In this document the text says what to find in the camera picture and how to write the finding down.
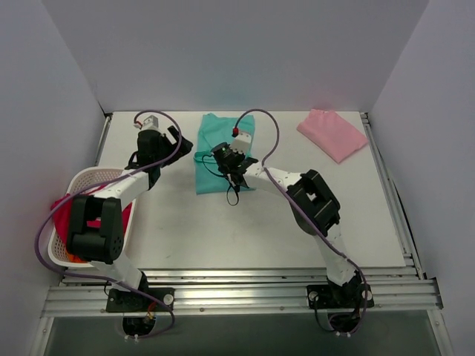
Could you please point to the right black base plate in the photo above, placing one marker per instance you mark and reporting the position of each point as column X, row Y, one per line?
column 331, row 296

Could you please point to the white plastic laundry basket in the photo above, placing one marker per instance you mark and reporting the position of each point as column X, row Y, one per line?
column 89, row 176

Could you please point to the folded pink t shirt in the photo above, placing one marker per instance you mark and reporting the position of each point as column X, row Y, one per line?
column 334, row 135

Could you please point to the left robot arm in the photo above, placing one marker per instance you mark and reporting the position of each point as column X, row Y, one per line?
column 127, row 187

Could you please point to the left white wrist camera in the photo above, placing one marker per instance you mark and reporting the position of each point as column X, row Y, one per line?
column 151, row 122

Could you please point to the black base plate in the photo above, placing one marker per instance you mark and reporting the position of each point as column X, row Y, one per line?
column 120, row 301
column 331, row 296

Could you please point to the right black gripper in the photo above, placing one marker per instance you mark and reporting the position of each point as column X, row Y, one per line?
column 233, row 170

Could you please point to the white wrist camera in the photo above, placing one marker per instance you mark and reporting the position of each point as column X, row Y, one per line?
column 242, row 141
column 151, row 122

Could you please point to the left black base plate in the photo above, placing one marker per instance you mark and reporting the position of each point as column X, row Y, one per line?
column 120, row 301

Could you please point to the aluminium rail frame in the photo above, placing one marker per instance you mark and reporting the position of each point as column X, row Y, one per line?
column 253, row 258

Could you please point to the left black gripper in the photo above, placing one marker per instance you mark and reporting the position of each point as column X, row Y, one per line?
column 172, row 144

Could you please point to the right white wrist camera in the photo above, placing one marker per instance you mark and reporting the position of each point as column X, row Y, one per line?
column 242, row 141

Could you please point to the teal t shirt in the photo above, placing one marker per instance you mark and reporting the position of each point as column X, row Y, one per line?
column 213, row 131

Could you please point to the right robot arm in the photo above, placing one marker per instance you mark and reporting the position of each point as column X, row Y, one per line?
column 314, row 207

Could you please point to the crimson t shirt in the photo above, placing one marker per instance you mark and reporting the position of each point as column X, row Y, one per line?
column 90, row 227

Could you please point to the orange t shirt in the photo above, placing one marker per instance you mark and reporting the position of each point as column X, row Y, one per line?
column 74, row 259

